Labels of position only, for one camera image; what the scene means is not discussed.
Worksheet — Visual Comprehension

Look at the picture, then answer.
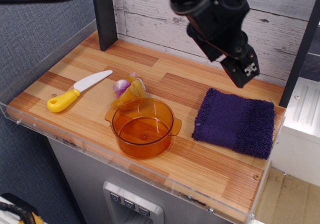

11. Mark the grey toy fridge cabinet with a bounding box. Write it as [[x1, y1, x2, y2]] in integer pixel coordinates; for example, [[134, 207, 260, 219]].
[[49, 138, 229, 224]]

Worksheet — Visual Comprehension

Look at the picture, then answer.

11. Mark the orange transparent plastic pot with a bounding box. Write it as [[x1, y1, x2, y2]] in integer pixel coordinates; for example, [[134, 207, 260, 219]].
[[105, 97, 182, 159]]

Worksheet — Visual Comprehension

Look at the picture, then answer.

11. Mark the yellow handled toy knife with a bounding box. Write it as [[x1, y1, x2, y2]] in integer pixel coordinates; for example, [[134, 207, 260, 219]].
[[46, 70, 113, 113]]

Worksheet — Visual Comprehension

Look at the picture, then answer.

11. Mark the silver dispenser button panel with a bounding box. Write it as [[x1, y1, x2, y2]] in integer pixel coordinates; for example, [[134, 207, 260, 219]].
[[102, 181, 165, 224]]

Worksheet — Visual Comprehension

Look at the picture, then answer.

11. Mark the plush taco toy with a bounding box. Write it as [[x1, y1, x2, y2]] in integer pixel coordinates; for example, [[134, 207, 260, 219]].
[[111, 72, 146, 107]]

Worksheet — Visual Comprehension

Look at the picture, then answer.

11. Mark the black vertical post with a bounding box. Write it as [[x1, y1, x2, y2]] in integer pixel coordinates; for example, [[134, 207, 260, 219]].
[[93, 0, 118, 51], [279, 0, 320, 108]]

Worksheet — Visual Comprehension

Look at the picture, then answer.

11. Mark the purple folded towel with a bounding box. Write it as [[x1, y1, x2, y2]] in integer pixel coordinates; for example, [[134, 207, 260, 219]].
[[191, 88, 276, 160]]

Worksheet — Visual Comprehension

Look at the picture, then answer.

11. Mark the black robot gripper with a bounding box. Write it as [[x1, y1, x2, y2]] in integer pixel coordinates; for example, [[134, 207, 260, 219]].
[[172, 0, 260, 88]]

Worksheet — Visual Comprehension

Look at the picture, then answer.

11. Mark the black left vertical post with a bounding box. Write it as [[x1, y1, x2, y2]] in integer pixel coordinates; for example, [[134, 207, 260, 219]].
[[93, 0, 118, 51]]

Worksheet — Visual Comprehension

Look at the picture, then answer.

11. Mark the white ribbed side unit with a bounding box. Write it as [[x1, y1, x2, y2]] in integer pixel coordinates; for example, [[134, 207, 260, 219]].
[[271, 77, 320, 186]]

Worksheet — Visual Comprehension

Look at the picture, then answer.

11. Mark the black right vertical post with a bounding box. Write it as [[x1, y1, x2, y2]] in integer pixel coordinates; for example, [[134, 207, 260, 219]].
[[279, 0, 320, 108]]

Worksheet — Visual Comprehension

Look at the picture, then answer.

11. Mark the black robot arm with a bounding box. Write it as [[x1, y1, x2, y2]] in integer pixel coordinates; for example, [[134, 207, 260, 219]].
[[170, 0, 260, 88]]

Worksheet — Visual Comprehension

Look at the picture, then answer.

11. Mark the black yellow object corner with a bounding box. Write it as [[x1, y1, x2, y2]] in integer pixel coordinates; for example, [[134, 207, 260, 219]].
[[0, 193, 45, 224]]

